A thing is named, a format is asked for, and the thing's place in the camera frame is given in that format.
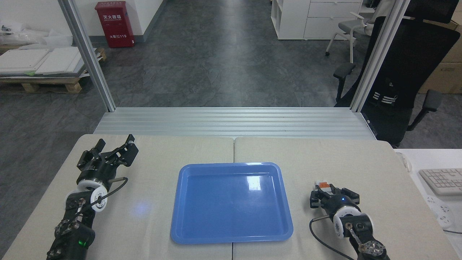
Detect silver aluminium post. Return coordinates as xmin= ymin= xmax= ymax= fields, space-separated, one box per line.
xmin=58 ymin=0 xmax=116 ymax=112
xmin=350 ymin=0 xmax=411 ymax=112

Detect wooden pallet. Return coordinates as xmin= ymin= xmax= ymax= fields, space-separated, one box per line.
xmin=0 ymin=46 xmax=107 ymax=95

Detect white computer mouse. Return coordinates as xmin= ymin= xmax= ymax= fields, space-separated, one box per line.
xmin=396 ymin=152 xmax=412 ymax=172

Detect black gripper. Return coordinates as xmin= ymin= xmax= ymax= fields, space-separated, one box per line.
xmin=77 ymin=134 xmax=140 ymax=185
xmin=309 ymin=186 xmax=361 ymax=217

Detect white keyboard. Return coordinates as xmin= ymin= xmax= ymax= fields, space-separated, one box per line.
xmin=418 ymin=168 xmax=462 ymax=196

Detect grey white office chair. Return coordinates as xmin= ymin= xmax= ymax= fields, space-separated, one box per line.
xmin=325 ymin=10 xmax=376 ymax=64

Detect silver aluminium rail platform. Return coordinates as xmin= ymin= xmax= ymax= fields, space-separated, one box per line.
xmin=93 ymin=107 xmax=378 ymax=139

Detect white power strip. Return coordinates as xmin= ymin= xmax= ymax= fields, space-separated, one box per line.
xmin=424 ymin=195 xmax=456 ymax=228

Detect black mesh office chair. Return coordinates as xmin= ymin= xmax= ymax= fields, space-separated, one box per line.
xmin=332 ymin=0 xmax=461 ymax=148

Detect white storage cabinet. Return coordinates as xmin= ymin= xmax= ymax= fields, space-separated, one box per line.
xmin=270 ymin=0 xmax=363 ymax=40

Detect red fire extinguisher box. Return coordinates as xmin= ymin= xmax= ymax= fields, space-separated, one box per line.
xmin=95 ymin=1 xmax=135 ymax=49

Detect white flat boards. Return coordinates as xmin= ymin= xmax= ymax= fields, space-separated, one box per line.
xmin=0 ymin=45 xmax=98 ymax=77

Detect blue plastic tray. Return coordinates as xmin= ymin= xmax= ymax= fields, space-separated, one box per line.
xmin=170 ymin=162 xmax=294 ymax=245

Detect brown cardboard boxes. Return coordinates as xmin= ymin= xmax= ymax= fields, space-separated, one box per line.
xmin=418 ymin=10 xmax=462 ymax=95

